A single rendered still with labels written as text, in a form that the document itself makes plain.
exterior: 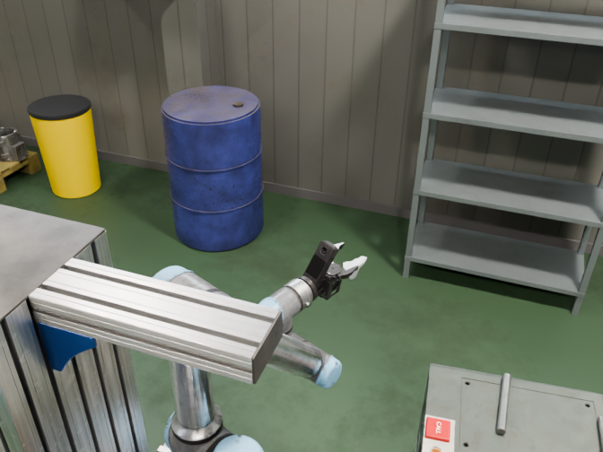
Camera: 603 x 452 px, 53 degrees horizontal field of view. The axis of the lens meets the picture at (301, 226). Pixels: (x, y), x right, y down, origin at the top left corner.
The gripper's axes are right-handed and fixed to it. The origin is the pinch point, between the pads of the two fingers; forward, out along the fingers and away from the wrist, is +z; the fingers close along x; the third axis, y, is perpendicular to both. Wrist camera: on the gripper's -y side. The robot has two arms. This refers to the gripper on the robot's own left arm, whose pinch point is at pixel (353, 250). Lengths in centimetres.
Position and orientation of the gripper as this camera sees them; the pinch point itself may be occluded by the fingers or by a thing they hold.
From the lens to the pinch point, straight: 165.6
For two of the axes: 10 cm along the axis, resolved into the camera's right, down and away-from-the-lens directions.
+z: 6.6, -4.0, 6.3
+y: -1.1, 7.8, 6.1
